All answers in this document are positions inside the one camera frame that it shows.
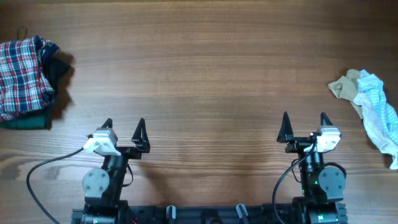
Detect left grey rail clip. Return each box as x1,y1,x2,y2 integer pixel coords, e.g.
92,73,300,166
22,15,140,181
165,205,177,220

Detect dark green folded garment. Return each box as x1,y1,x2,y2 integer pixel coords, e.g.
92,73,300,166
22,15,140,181
1,106,53,130

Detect light blue striped baby pants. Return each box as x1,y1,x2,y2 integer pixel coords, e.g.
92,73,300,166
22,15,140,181
353,70,397,170

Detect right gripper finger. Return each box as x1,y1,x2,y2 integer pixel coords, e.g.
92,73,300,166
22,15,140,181
277,111,294,143
320,112,333,126

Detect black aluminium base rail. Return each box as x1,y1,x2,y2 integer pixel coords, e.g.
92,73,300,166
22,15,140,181
70,203,348,224

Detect red plaid folded garment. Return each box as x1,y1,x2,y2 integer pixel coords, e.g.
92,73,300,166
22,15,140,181
1,35,60,122

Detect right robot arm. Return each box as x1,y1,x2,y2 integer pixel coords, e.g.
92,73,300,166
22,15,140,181
272,112,348,224

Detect beige and white baby shirt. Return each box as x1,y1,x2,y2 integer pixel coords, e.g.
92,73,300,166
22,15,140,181
328,69,363,119

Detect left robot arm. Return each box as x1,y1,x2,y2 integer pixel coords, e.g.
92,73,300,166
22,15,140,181
71,118,150,224

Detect right grey rail clip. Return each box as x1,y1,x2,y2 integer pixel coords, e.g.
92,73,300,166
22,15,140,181
236,203,248,219

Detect grey rail clip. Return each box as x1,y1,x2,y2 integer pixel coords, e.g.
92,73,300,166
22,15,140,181
165,205,177,220
236,203,248,219

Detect left black camera cable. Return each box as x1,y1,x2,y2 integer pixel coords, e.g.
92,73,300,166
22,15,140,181
25,147,85,224

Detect navy dark folded garment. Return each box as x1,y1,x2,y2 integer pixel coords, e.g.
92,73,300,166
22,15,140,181
33,35,70,106

